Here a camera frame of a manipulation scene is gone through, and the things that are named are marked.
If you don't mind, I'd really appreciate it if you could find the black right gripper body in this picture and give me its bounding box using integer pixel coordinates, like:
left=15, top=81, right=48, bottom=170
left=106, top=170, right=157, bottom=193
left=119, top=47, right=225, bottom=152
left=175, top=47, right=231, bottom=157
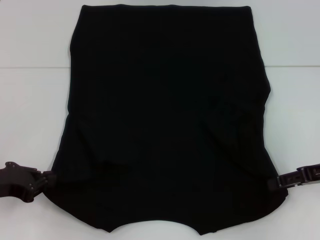
left=308, top=161, right=320, bottom=186

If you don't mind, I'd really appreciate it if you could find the black shirt with FREE print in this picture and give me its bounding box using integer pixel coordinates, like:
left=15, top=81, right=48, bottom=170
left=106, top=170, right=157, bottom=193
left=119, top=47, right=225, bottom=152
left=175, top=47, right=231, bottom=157
left=46, top=3, right=290, bottom=230

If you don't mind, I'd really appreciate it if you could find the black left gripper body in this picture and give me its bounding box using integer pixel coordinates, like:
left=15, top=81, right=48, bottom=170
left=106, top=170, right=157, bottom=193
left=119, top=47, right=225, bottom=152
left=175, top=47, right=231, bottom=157
left=0, top=161, right=41, bottom=204

